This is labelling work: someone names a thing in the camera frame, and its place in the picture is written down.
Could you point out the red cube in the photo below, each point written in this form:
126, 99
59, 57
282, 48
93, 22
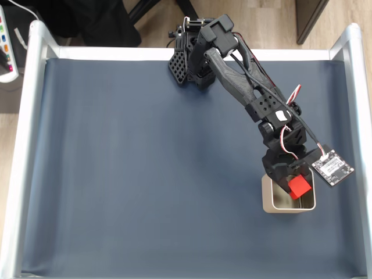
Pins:
299, 187

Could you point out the square metal tin container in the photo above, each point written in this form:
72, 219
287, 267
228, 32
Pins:
308, 203

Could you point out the dark wooden cabinet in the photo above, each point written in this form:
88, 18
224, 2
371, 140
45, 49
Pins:
311, 17

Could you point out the blue-grey table mat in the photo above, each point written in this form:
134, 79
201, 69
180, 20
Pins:
87, 130

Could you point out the black office chair base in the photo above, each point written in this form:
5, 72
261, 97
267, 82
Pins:
139, 13

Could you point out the black fabric bag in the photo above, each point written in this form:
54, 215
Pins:
87, 23

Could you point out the white tape strip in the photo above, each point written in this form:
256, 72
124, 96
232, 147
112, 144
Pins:
20, 37

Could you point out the white device with coloured buttons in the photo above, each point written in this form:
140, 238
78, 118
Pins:
5, 58

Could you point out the bare camera circuit board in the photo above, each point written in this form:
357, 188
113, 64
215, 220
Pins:
334, 168

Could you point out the white metal table frame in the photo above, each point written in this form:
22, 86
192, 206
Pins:
29, 116

